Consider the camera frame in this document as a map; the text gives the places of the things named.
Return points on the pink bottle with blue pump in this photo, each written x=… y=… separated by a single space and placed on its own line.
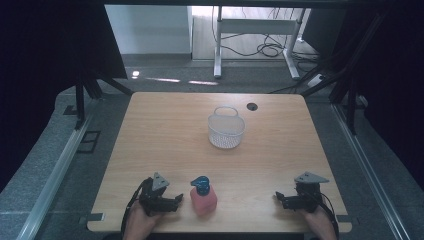
x=203 y=196

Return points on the white plastic basket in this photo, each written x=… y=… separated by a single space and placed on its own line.
x=226 y=128

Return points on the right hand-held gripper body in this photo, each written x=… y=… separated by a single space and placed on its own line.
x=305 y=196

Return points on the white metal desk frame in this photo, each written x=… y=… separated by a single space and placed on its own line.
x=255 y=31

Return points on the aluminium rail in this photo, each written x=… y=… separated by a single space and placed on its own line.
x=366 y=173
x=53 y=180

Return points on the white power strip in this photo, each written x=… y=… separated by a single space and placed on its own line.
x=316 y=80

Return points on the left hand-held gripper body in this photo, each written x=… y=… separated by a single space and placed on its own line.
x=156 y=198

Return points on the person's right hand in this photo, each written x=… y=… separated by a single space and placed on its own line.
x=318 y=221

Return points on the person's left hand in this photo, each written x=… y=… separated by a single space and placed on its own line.
x=141 y=221

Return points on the black metal stand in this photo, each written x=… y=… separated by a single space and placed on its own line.
x=90 y=90
x=346 y=83

